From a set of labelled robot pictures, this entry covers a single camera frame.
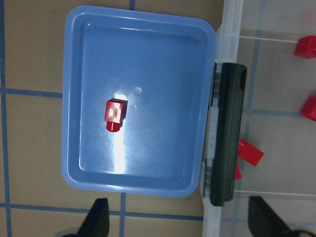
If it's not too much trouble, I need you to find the red block near latch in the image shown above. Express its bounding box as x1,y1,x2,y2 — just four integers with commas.
237,139,264,166

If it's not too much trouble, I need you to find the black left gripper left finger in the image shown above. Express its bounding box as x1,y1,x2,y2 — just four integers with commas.
77,198,109,237

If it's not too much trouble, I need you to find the blue plastic tray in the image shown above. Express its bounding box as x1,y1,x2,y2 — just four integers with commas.
61,5,216,197

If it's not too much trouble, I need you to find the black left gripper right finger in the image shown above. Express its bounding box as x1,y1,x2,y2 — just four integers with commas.
248,196,295,237

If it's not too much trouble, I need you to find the red block upper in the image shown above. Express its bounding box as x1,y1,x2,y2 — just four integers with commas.
294,35,316,59

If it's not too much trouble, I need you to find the red block middle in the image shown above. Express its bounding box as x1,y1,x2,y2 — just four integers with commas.
300,96,316,121

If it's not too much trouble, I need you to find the clear plastic storage box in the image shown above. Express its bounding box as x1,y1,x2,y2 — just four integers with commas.
202,0,316,237

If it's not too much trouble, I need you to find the red block with stud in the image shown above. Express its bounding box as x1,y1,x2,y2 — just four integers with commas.
104,98,128,132

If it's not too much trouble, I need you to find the red block behind latch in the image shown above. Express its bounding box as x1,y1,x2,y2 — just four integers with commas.
235,163,242,180

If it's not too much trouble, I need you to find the black box latch handle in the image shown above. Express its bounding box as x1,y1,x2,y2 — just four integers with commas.
210,63,247,207

